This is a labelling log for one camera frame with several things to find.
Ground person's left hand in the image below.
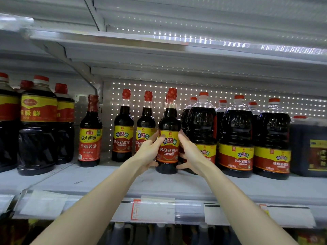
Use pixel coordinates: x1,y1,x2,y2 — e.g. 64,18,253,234
130,131,167,174

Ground person's right hand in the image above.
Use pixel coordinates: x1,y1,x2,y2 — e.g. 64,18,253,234
176,131,211,177

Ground slim soy sauce bottle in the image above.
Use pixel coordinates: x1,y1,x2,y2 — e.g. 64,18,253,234
156,88,181,175

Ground white metal store shelving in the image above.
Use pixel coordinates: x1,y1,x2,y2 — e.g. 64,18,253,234
0,0,327,245

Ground person's right forearm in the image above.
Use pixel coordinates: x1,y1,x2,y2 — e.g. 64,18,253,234
198,163,299,245

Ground person's left forearm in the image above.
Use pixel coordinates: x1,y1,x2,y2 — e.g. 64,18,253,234
31,166,149,245

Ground row of dark red-capped bottles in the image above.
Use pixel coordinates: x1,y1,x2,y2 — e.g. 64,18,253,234
78,89,292,180

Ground red label dark sauce bottle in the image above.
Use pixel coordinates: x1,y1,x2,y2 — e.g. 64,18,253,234
18,80,34,95
54,83,76,165

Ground black jug brown gold label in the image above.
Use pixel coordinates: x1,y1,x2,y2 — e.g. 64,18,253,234
290,116,327,178

